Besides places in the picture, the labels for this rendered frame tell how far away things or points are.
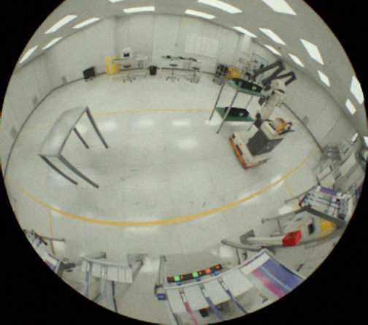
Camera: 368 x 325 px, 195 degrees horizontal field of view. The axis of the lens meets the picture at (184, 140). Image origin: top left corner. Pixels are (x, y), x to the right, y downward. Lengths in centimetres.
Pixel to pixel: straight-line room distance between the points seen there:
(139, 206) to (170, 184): 48
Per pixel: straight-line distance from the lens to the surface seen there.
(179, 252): 145
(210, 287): 81
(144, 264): 151
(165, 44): 614
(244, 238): 174
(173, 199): 140
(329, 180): 483
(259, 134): 167
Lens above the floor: 138
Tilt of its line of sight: 49 degrees down
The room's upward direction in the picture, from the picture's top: 13 degrees clockwise
